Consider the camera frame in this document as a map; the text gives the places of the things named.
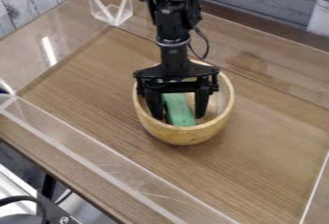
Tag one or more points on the green rectangular block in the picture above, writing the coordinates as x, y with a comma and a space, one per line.
179, 113

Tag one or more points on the black metal bracket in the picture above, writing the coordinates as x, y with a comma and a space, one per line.
53, 213

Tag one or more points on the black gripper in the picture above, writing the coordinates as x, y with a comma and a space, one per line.
177, 75

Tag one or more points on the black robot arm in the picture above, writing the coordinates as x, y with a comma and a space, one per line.
175, 18

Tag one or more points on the brown wooden bowl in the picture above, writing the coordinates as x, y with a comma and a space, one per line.
208, 126

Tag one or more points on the clear acrylic front wall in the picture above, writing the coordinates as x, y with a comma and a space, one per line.
82, 132

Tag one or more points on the clear acrylic corner bracket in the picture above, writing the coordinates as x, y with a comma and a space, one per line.
113, 15

